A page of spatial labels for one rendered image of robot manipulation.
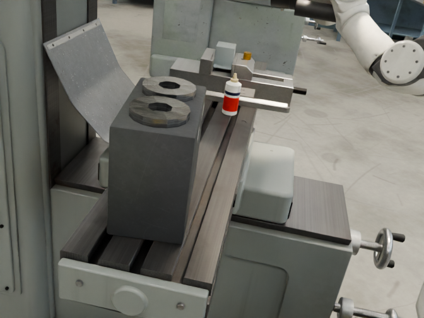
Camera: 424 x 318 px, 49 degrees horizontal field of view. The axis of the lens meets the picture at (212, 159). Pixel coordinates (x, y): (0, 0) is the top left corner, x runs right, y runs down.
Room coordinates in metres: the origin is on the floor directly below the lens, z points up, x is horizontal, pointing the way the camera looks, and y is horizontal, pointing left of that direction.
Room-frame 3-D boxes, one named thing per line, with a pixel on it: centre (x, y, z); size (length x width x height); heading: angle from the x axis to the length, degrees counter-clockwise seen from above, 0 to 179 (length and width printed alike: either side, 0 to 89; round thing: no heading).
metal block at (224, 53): (1.28, 0.01, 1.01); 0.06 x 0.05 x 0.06; 177
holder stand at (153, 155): (0.68, 0.09, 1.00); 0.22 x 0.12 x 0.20; 1
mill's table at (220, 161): (1.10, 0.02, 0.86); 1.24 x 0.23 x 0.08; 174
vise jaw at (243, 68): (1.28, -0.05, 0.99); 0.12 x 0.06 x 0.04; 177
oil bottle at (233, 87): (1.14, -0.03, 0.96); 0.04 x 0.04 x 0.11
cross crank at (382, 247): (1.06, -0.47, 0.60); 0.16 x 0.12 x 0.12; 84
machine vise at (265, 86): (1.28, -0.02, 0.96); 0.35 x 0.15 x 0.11; 87
